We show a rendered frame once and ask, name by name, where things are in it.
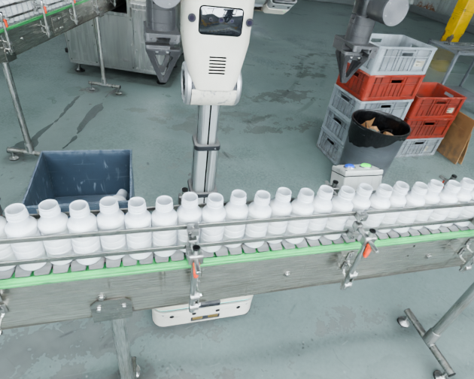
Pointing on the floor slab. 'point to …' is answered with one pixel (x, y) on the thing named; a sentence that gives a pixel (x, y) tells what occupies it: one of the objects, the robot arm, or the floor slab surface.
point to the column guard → (459, 20)
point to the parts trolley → (468, 68)
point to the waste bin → (374, 139)
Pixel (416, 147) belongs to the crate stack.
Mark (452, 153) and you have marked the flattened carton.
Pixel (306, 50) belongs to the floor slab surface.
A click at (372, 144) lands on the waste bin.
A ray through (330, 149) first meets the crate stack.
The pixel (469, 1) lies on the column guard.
